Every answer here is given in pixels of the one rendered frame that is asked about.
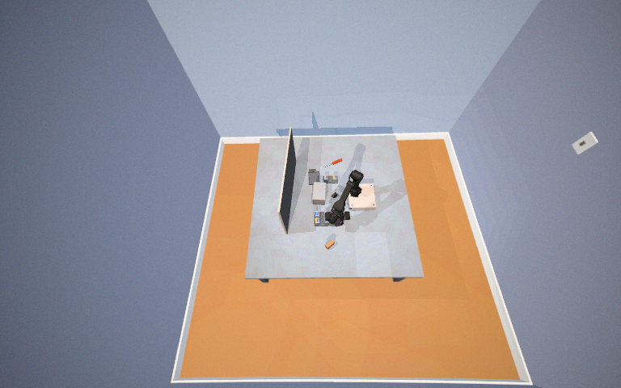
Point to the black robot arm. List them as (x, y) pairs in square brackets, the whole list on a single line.
[(353, 188)]

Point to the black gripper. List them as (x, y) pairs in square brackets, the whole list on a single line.
[(345, 215)]

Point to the black flat panel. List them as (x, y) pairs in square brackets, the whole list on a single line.
[(287, 183)]

